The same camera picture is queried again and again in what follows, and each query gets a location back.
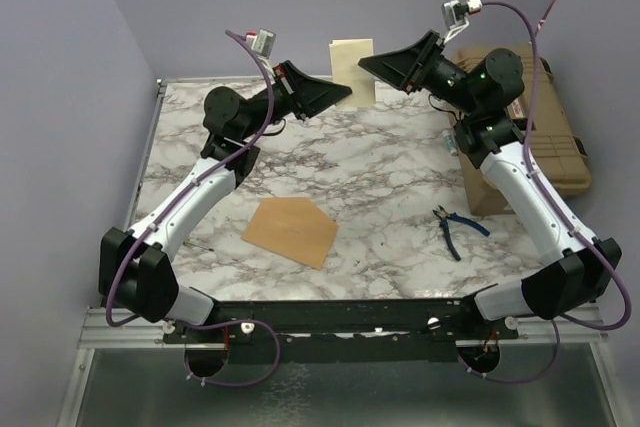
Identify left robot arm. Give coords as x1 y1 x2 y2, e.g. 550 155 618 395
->
98 61 352 342

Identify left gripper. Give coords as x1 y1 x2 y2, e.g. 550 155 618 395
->
239 59 351 141

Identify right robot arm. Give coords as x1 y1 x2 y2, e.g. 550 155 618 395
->
358 31 622 338

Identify brown paper envelope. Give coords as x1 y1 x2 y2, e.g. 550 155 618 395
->
242 197 338 270

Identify yellow black screwdriver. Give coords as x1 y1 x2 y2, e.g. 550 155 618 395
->
183 240 215 252

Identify tan plastic tool case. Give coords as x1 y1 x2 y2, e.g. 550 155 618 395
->
459 44 591 216

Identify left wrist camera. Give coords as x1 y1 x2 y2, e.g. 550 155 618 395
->
245 29 276 59

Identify aluminium frame rail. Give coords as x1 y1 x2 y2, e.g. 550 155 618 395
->
77 308 164 350

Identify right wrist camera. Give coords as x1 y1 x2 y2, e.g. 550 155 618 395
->
441 0 483 43

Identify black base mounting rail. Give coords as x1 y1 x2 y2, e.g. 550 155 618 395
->
150 298 518 364

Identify pale paper letter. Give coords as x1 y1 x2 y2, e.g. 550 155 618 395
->
329 38 376 108

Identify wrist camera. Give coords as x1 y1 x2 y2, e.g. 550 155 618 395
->
245 29 276 59
441 0 483 43

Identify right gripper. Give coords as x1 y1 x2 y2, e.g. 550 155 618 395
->
359 29 481 117

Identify white green glue stick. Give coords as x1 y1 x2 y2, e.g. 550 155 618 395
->
442 130 458 156

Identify blue handled pliers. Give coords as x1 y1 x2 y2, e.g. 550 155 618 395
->
433 204 491 262

